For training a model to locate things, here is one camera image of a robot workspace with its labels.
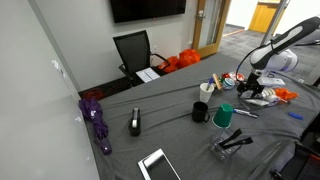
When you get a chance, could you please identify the purple folded umbrella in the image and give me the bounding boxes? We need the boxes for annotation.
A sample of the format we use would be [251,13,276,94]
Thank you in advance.
[78,97,113,156]

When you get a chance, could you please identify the silver plastic bag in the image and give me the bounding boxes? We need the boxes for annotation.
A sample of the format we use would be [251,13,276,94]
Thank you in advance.
[237,87,283,110]

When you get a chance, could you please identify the white paper cup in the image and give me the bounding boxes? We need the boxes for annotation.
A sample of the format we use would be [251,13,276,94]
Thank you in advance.
[199,82,215,104]

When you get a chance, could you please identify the black stand with red trim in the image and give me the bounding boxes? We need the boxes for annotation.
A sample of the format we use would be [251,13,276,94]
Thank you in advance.
[269,141,320,180]

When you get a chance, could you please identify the black mesh office chair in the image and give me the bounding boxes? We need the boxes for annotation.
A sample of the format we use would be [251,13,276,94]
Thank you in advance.
[112,29,171,89]

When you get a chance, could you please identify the white packet in clear sleeve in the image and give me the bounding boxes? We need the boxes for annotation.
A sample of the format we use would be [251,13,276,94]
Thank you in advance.
[246,98,271,108]

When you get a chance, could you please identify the green plastic cup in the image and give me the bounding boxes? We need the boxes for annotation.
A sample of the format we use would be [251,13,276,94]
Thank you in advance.
[211,103,234,129]

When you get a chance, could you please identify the small orange plastic bag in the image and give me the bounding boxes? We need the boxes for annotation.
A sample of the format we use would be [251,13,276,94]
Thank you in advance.
[159,55,181,75]

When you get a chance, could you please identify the white framed black tablet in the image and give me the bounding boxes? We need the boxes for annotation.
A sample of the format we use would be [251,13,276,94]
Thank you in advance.
[137,148,182,180]

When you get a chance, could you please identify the grey metal pole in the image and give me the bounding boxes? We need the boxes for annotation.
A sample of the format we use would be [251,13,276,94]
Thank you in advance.
[259,0,291,47]

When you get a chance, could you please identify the grey tablecloth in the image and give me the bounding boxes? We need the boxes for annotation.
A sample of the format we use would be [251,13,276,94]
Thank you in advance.
[84,53,320,180]

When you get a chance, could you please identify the white printed paper sheet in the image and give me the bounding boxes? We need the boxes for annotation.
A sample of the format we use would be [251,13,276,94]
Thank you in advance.
[135,67,161,84]

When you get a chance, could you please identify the wooden block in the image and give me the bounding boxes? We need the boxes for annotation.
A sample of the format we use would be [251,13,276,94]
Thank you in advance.
[212,73,224,91]

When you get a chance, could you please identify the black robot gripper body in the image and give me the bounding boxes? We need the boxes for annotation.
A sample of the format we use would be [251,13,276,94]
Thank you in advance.
[245,70,267,93]

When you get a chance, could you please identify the blue and white ribbon spool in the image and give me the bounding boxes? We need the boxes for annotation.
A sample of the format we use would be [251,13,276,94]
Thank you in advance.
[221,78,236,91]

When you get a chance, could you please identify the blue pen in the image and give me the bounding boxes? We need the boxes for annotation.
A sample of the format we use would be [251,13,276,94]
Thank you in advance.
[205,77,215,92]

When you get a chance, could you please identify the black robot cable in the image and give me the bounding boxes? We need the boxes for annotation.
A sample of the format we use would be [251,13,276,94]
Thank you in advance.
[234,39,278,83]

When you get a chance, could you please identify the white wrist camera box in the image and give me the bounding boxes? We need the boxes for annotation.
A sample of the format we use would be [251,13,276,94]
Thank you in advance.
[257,76,287,89]

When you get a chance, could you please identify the small blue marker cap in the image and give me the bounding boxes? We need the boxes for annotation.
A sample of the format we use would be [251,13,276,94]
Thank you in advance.
[287,111,305,121]

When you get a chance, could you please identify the wooden framed glass door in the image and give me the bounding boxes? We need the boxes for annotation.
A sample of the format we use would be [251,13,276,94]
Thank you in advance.
[192,0,232,59]

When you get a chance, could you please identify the black wall television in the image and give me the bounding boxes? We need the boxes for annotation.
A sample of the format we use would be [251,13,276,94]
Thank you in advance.
[109,0,187,24]

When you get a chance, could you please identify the black mug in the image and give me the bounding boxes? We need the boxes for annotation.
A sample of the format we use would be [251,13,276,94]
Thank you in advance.
[191,101,211,124]

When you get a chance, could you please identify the clear acrylic organizer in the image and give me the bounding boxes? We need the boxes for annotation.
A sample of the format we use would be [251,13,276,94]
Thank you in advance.
[209,128,245,162]

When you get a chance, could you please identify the large orange plastic bag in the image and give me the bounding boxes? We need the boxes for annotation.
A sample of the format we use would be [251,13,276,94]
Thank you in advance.
[178,48,202,70]

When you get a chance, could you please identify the clear tray with coloured ribbons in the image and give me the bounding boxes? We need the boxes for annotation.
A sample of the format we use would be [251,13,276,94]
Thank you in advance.
[217,71,247,92]

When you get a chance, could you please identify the orange crumpled plastic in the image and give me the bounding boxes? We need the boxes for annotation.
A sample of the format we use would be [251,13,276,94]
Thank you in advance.
[274,87,300,102]

